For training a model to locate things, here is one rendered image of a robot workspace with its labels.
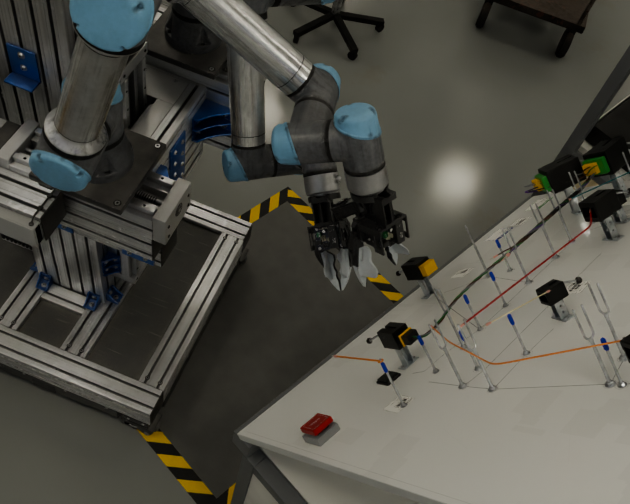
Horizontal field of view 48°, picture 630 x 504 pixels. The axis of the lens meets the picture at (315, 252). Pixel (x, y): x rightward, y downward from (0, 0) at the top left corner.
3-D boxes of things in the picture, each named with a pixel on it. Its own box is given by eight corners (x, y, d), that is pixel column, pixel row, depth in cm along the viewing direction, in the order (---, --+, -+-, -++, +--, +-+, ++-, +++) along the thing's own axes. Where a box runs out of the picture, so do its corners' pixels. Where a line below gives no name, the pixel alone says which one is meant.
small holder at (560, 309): (597, 301, 138) (584, 269, 136) (561, 325, 136) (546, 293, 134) (582, 297, 142) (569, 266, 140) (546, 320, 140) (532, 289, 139)
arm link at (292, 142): (290, 133, 137) (345, 129, 133) (278, 175, 130) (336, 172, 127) (278, 101, 131) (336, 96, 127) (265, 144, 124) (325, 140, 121)
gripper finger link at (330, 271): (322, 295, 153) (315, 253, 153) (328, 291, 159) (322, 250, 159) (336, 293, 153) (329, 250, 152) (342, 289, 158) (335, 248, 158)
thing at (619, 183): (661, 172, 186) (641, 121, 183) (625, 203, 178) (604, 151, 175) (637, 175, 192) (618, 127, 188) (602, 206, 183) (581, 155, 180)
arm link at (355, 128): (333, 101, 126) (381, 97, 123) (344, 156, 132) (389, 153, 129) (323, 122, 120) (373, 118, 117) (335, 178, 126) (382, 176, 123)
